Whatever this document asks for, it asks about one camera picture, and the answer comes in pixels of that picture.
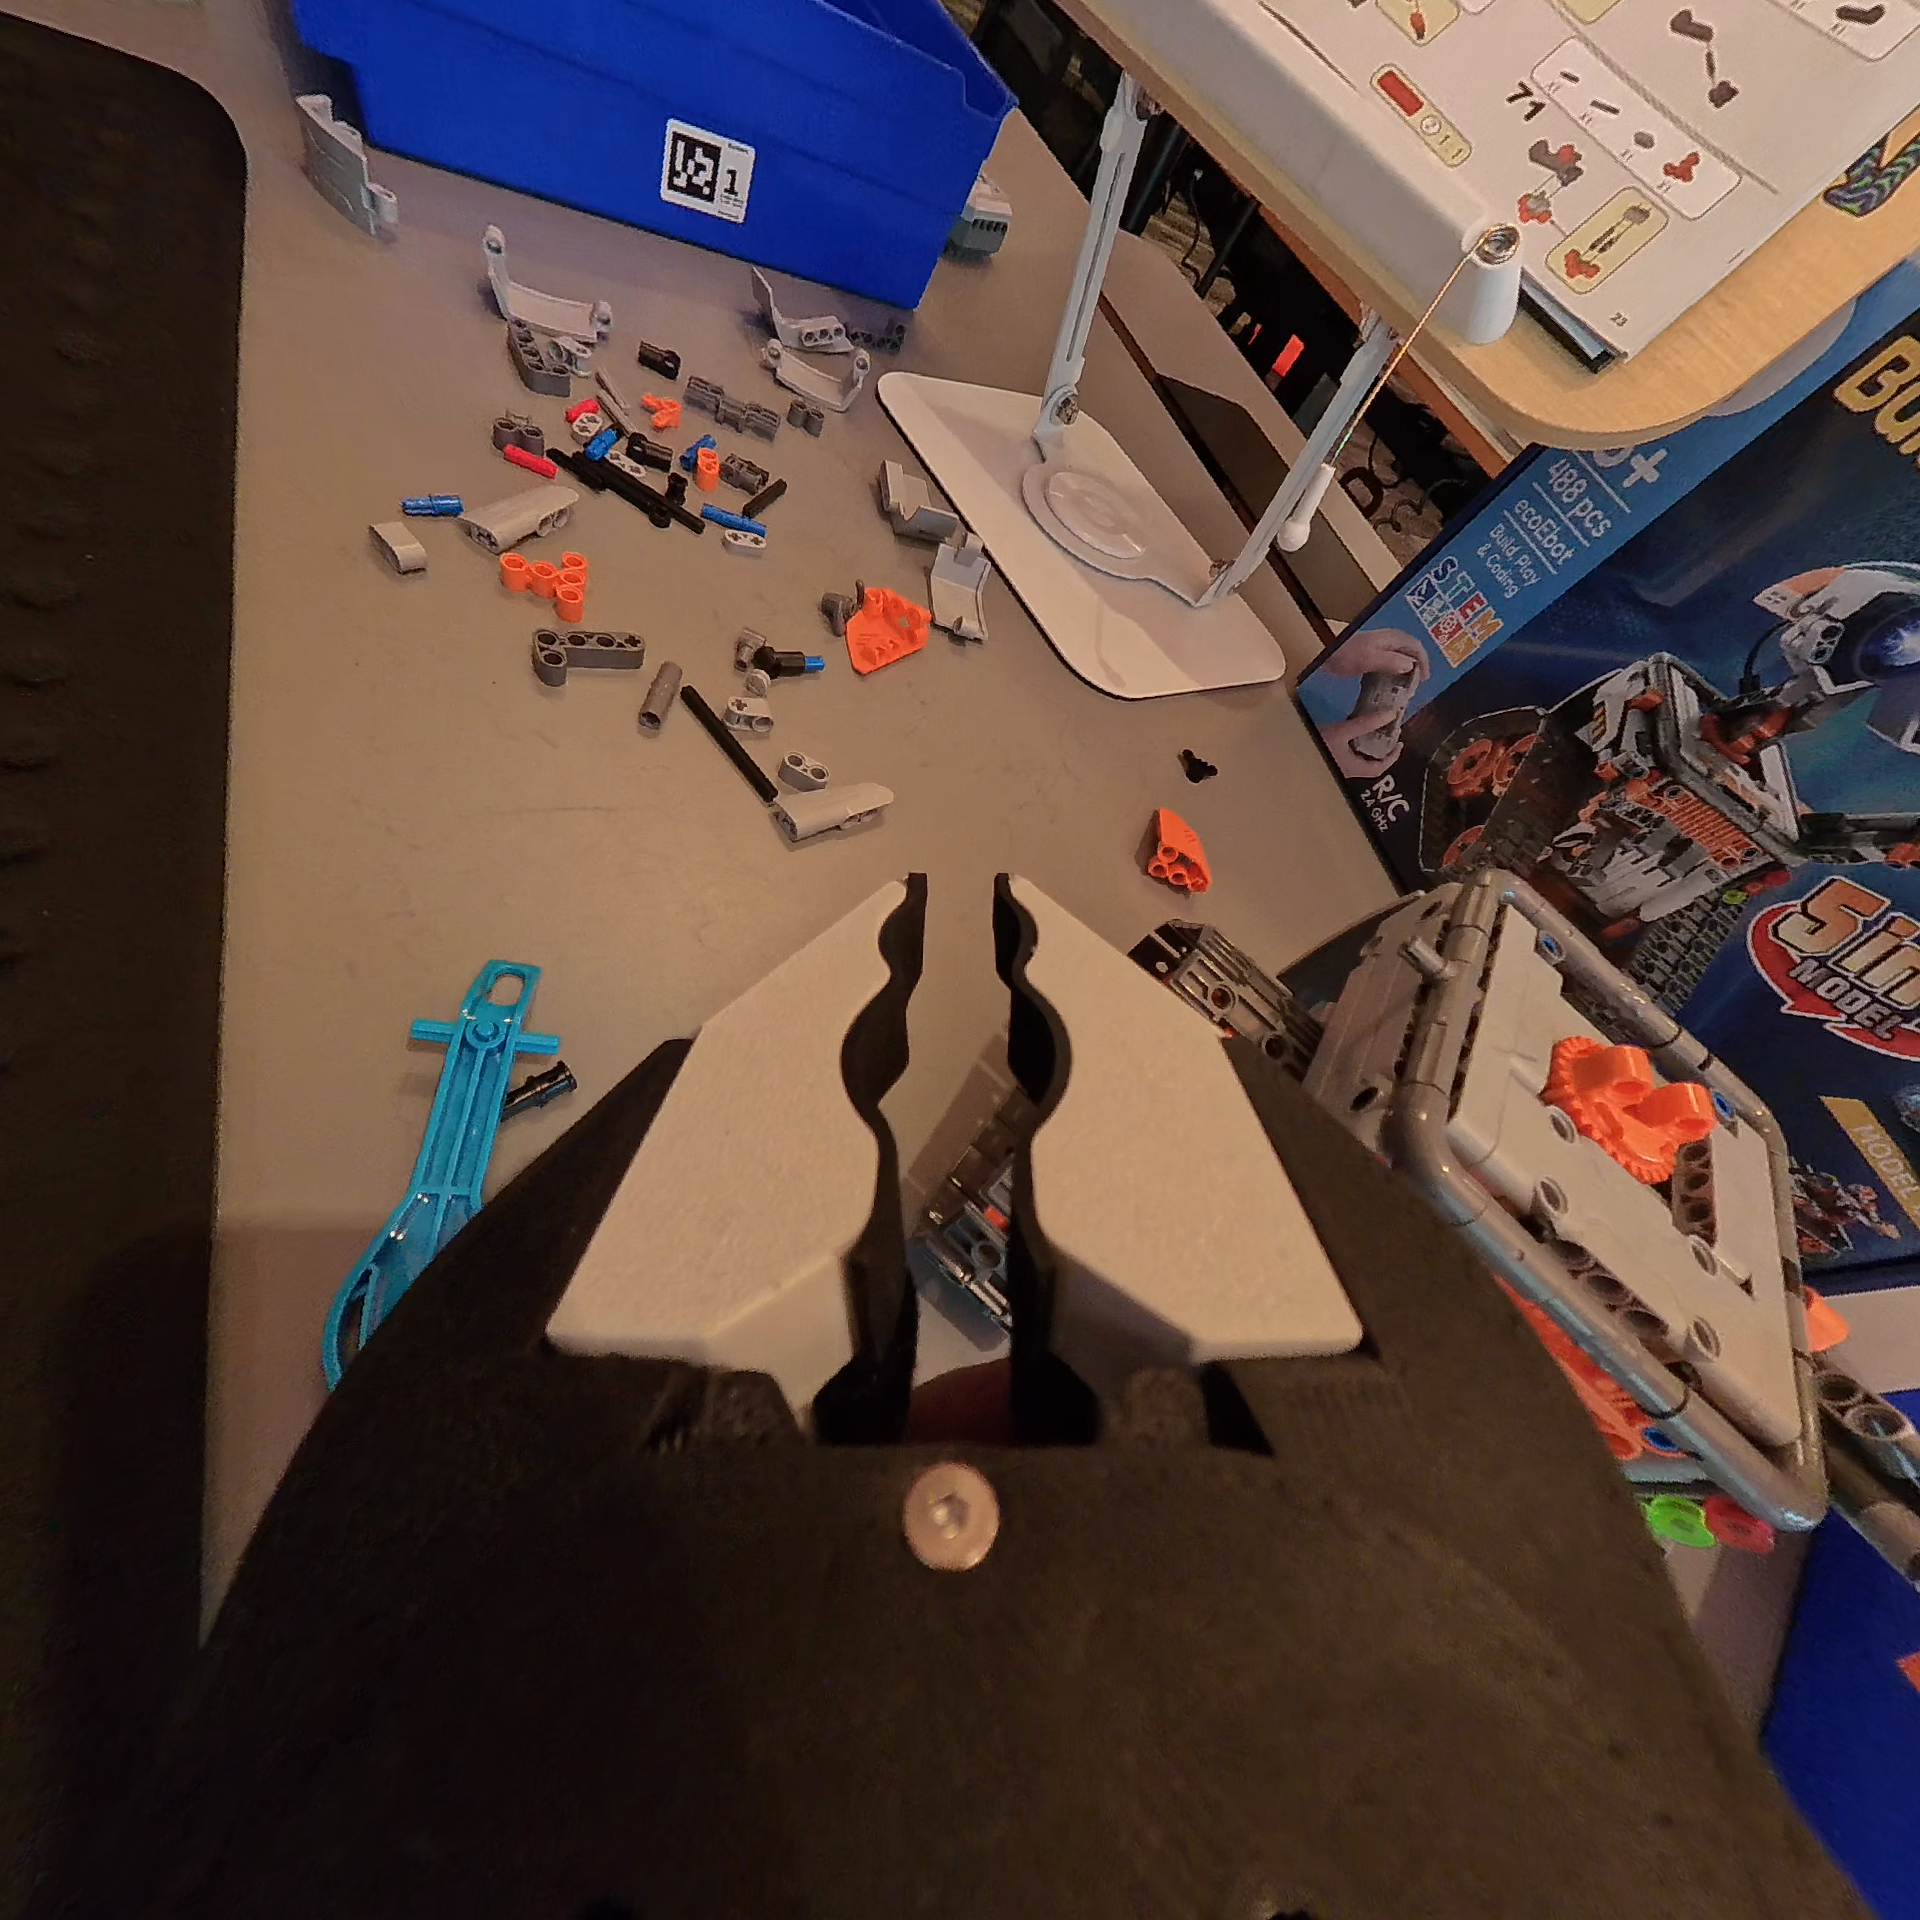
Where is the wooden book stand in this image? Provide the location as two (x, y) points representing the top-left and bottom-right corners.
(873, 0), (1920, 705)

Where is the black long axle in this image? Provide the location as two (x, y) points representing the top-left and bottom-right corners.
(680, 685), (779, 807)

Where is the light grey panel piece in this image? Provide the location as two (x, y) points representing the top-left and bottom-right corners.
(458, 482), (585, 557)
(769, 779), (899, 847)

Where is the grey orange tracked toy robot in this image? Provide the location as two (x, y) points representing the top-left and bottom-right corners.
(1126, 871), (1920, 1585)

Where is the blue plastic parts bin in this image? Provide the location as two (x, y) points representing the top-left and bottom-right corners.
(289, 0), (1019, 313)

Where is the grey orange toy arm assembly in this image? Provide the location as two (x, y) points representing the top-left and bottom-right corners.
(904, 1037), (1053, 1338)

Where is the grey angled beam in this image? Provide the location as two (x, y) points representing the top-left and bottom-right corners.
(506, 319), (597, 400)

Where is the dark blue robot kit box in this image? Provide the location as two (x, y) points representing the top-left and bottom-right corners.
(1295, 301), (1920, 1279)

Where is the black long connector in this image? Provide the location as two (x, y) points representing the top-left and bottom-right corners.
(546, 432), (709, 539)

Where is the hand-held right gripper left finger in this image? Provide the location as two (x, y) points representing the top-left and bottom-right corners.
(544, 873), (929, 1446)

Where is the orange translucent piece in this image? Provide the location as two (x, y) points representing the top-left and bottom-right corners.
(841, 586), (933, 679)

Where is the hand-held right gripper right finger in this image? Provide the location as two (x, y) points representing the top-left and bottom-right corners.
(995, 873), (1368, 1440)

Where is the dark grey bent beam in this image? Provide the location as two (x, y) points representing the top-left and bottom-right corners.
(530, 626), (650, 690)

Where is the blue plastic brick separator tool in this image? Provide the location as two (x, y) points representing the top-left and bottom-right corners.
(323, 960), (566, 1393)

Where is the open instruction booklet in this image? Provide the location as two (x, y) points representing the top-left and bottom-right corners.
(1261, 0), (1920, 376)

